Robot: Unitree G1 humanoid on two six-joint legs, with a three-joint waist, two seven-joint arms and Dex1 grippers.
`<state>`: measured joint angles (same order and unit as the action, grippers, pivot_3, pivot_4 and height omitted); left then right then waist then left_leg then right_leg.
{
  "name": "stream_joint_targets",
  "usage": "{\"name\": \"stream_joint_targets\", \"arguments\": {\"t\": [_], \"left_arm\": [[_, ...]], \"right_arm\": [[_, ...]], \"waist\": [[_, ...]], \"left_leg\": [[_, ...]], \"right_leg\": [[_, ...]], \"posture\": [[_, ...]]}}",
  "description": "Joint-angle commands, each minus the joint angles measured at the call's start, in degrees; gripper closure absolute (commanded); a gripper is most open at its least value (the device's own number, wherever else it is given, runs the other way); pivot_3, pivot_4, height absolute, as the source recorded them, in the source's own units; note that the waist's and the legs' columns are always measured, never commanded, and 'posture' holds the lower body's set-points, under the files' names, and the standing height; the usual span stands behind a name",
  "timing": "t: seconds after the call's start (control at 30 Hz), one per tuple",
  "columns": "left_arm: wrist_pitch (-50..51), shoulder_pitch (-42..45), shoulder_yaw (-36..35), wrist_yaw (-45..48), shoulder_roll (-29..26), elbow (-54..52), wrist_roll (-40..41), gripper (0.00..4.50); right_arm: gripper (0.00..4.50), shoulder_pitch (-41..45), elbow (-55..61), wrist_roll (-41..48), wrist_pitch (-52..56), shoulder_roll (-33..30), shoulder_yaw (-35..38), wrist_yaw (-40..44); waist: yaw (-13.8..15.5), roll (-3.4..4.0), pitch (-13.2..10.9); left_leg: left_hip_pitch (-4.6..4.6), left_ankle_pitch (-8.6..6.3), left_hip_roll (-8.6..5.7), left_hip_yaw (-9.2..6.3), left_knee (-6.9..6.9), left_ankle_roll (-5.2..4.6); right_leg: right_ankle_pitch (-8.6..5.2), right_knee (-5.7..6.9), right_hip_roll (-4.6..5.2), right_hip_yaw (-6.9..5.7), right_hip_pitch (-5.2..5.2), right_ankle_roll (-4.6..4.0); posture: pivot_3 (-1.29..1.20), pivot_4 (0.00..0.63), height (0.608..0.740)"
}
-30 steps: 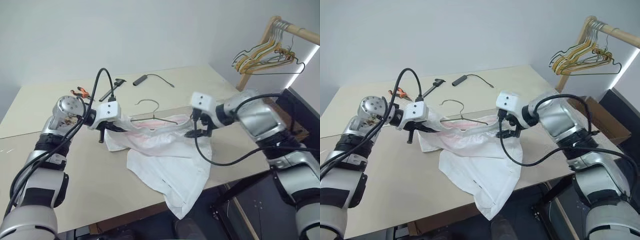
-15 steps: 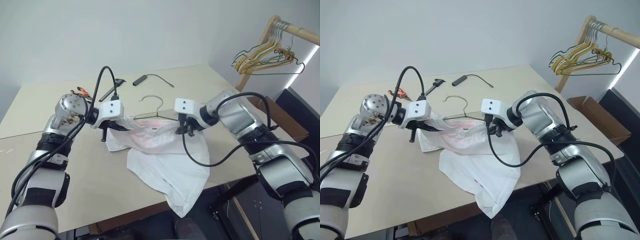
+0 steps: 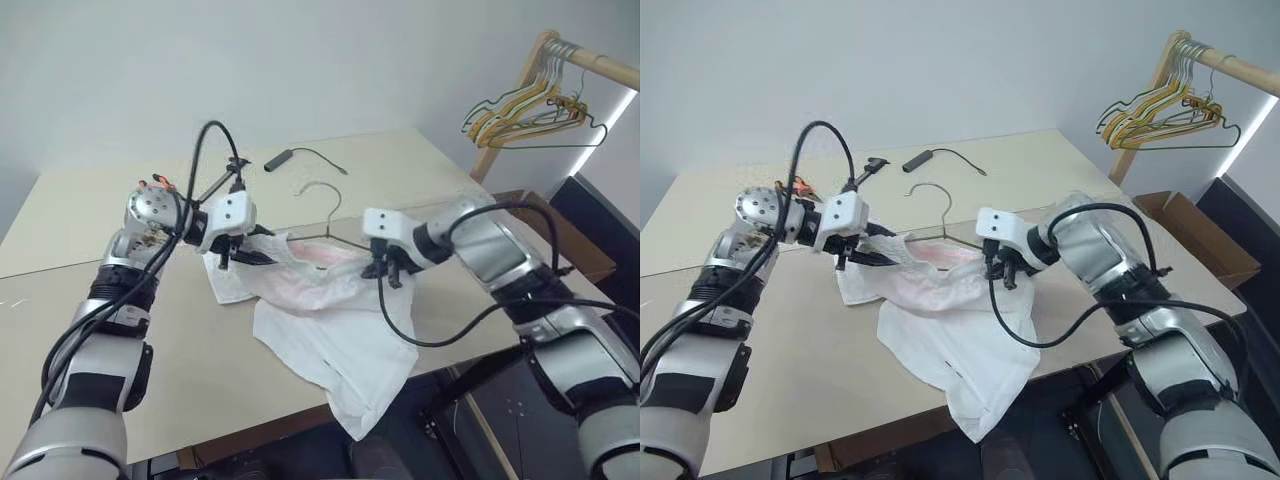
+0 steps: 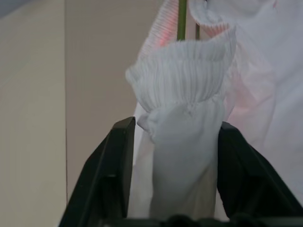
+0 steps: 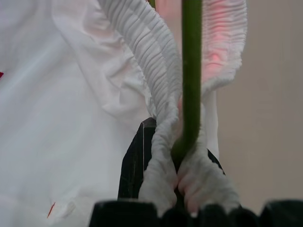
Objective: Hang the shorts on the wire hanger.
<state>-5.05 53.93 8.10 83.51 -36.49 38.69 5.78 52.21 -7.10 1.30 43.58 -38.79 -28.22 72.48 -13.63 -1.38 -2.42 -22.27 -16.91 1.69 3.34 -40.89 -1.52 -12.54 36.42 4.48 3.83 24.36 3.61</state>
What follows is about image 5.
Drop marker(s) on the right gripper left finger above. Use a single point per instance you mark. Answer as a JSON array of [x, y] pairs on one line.
[[133, 170]]

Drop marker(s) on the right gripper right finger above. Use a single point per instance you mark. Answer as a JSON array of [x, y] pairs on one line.
[[216, 160]]

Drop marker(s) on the white shorts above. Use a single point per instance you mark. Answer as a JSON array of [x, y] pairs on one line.
[[59, 106]]

